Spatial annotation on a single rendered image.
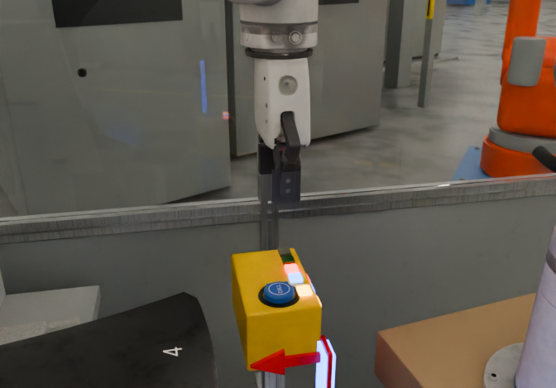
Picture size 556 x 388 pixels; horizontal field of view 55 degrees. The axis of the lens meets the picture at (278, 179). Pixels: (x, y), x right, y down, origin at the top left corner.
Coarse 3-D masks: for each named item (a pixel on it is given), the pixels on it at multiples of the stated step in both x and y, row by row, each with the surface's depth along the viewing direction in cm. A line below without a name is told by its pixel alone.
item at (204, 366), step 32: (96, 320) 48; (128, 320) 47; (160, 320) 48; (192, 320) 48; (0, 352) 44; (32, 352) 44; (64, 352) 44; (96, 352) 44; (128, 352) 44; (192, 352) 45; (0, 384) 40; (32, 384) 41; (64, 384) 41; (96, 384) 42; (128, 384) 42; (160, 384) 42; (192, 384) 43
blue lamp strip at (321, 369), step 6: (318, 342) 44; (318, 348) 45; (324, 354) 43; (324, 360) 43; (318, 366) 45; (324, 366) 43; (318, 372) 45; (324, 372) 43; (318, 378) 45; (324, 378) 44; (318, 384) 45; (324, 384) 44
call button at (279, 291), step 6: (276, 282) 72; (282, 282) 72; (270, 288) 71; (276, 288) 71; (282, 288) 71; (288, 288) 71; (264, 294) 70; (270, 294) 70; (276, 294) 70; (282, 294) 70; (288, 294) 70; (294, 294) 71; (270, 300) 70; (276, 300) 69; (282, 300) 69; (288, 300) 70
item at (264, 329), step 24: (240, 264) 78; (264, 264) 78; (240, 288) 73; (264, 288) 72; (312, 288) 73; (240, 312) 73; (264, 312) 68; (288, 312) 68; (312, 312) 69; (240, 336) 76; (264, 336) 69; (288, 336) 70; (312, 336) 70
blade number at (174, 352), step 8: (160, 344) 45; (168, 344) 45; (176, 344) 46; (184, 344) 46; (160, 352) 45; (168, 352) 45; (176, 352) 45; (184, 352) 45; (160, 360) 44; (168, 360) 44; (176, 360) 44; (184, 360) 44
